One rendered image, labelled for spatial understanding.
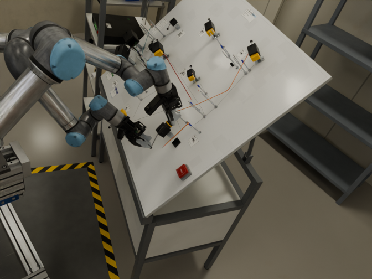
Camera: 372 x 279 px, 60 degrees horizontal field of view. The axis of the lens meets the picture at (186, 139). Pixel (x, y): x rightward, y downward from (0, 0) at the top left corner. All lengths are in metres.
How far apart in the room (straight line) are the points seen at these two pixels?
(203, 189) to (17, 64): 1.11
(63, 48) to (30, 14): 3.49
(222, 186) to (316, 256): 1.34
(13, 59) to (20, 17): 3.11
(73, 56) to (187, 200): 1.03
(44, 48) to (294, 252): 2.43
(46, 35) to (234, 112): 0.84
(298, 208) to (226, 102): 1.88
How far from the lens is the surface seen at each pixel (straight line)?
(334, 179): 3.47
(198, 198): 1.81
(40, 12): 4.56
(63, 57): 1.05
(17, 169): 1.47
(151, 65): 1.37
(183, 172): 1.47
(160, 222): 1.68
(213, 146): 1.48
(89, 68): 2.87
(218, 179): 1.94
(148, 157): 1.70
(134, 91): 1.34
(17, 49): 1.42
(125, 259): 2.45
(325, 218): 3.34
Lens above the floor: 2.18
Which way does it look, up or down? 41 degrees down
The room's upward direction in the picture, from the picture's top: 18 degrees clockwise
